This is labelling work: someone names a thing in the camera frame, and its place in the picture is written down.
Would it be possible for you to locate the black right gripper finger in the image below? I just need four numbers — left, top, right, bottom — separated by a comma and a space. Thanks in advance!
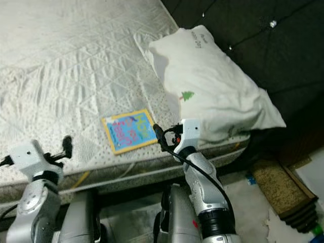
152, 124, 171, 152

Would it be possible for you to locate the blue yellow-edged children's book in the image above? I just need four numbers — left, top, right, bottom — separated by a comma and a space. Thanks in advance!
101, 108, 158, 155

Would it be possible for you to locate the white tree-print pillow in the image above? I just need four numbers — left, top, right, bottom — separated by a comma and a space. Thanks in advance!
149, 25, 287, 143

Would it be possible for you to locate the grey robot left leg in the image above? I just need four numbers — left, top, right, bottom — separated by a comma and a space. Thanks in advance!
58, 190, 107, 243

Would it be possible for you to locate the grey robot leg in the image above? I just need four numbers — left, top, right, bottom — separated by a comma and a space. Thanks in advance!
58, 190, 107, 243
153, 183, 203, 243

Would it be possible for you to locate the white quilted mattress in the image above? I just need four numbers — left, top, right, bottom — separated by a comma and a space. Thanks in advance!
0, 0, 251, 206

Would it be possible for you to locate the grey robot right leg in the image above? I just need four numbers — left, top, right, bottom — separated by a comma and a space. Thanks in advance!
153, 183, 203, 243

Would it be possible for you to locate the brown floor mat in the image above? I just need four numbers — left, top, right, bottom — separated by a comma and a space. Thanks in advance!
251, 158, 319, 233

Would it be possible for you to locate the black tufted headboard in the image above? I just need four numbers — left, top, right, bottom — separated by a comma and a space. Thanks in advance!
161, 0, 324, 168

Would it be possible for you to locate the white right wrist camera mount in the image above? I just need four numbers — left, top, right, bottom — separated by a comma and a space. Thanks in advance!
175, 119, 201, 161

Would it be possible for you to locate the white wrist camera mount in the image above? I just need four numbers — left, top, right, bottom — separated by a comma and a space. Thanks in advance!
175, 119, 201, 161
10, 140, 54, 178

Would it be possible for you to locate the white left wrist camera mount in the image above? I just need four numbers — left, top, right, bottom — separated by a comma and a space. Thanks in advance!
10, 140, 54, 178

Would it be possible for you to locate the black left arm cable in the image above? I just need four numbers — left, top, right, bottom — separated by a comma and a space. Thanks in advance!
0, 156, 15, 218

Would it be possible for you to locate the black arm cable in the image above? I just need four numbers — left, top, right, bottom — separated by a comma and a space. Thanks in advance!
0, 156, 15, 218
168, 129, 237, 218

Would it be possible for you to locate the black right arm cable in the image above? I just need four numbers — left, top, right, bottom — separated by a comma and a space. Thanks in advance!
168, 129, 237, 218

